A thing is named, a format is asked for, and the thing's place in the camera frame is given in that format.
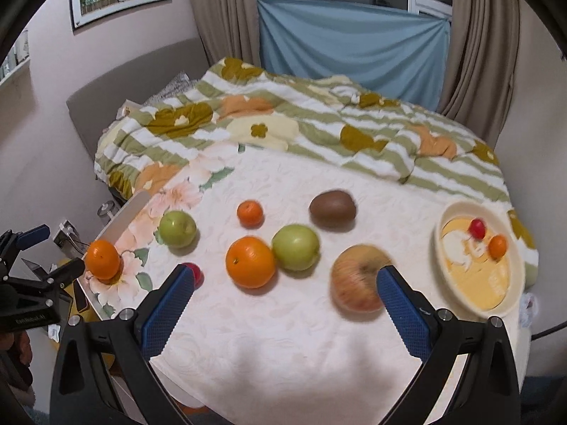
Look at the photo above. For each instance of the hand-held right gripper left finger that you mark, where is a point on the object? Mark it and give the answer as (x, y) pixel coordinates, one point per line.
(170, 310)

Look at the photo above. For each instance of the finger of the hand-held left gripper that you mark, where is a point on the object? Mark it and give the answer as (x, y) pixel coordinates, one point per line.
(62, 272)
(33, 235)

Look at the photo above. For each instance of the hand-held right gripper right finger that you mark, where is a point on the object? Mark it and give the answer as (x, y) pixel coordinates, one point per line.
(401, 312)

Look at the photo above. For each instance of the medium orange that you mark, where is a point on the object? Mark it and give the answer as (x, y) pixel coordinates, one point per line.
(102, 259)

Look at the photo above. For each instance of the red cherry tomato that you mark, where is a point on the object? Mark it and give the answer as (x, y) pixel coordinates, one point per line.
(477, 227)
(198, 272)

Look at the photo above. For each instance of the red yellow apple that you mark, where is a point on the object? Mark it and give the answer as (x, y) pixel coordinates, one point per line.
(354, 279)

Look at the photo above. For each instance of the small green apple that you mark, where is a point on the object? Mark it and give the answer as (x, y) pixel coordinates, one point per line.
(177, 229)

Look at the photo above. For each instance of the cream yellow bowl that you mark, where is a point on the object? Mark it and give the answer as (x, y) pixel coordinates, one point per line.
(478, 283)

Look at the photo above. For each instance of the large orange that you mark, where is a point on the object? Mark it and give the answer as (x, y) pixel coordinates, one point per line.
(250, 262)

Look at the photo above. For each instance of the large green apple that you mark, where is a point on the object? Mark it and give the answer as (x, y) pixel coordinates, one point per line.
(295, 248)

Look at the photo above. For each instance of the brown kiwi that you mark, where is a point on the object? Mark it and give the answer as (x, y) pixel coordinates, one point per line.
(332, 208)

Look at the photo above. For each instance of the small tangerine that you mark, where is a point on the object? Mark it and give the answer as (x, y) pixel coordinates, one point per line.
(250, 213)

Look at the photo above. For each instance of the person's left hand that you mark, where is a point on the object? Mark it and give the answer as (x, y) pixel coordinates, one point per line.
(13, 356)

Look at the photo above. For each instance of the clear glass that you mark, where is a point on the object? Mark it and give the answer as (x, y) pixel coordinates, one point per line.
(106, 210)

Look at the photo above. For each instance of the tiny orange kumquat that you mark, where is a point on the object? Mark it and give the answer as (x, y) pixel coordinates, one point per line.
(497, 246)

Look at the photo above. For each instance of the white floral blanket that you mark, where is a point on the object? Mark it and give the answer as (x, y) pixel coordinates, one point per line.
(283, 341)

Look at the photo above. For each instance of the white plastic bag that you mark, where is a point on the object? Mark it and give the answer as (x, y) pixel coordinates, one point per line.
(529, 310)

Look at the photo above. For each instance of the small cardboard box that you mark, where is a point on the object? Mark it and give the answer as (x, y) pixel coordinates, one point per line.
(128, 108)

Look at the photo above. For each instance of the grey bed headboard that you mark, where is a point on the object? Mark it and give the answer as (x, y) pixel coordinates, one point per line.
(115, 84)

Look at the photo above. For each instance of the grey patterned pillow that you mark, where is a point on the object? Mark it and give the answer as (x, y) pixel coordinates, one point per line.
(175, 86)

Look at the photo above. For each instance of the green striped flower blanket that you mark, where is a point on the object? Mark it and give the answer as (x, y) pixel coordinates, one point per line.
(310, 119)

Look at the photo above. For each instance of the blue cloth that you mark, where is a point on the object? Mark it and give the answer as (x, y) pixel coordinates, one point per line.
(354, 48)

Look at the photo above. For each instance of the beige curtain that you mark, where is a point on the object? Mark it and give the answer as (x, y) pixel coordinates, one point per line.
(478, 44)
(221, 13)

